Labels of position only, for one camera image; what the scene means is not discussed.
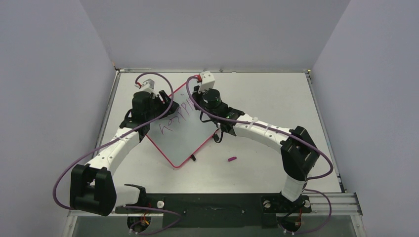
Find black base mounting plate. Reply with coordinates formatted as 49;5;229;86
114;193;315;229

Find pink framed whiteboard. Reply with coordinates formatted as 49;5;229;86
147;83;217;168

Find aluminium front rail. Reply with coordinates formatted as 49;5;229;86
67;193;363;217

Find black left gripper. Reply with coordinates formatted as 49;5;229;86
146;91;179;122

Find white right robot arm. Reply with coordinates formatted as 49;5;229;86
192;86;319;211

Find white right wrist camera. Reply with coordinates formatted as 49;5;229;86
198;71;215;93

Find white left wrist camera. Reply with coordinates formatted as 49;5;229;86
135;79;157;95

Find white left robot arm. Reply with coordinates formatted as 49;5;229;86
70;90;180;216

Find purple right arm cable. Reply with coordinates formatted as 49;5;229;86
186;76;334;236

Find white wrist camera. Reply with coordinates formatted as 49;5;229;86
135;79;157;95
198;71;215;93

